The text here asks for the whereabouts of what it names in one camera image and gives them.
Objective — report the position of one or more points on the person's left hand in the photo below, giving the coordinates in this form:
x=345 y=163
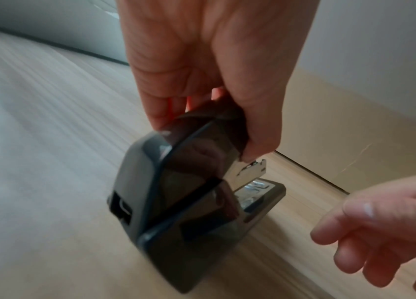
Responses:
x=207 y=43

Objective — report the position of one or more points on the person's right hand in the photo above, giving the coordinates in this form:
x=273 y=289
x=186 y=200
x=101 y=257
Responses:
x=396 y=227

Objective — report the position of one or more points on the black stapler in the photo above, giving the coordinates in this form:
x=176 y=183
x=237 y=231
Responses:
x=178 y=204

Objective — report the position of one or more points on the brown cardboard box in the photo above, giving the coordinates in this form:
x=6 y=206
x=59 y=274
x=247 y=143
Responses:
x=363 y=122

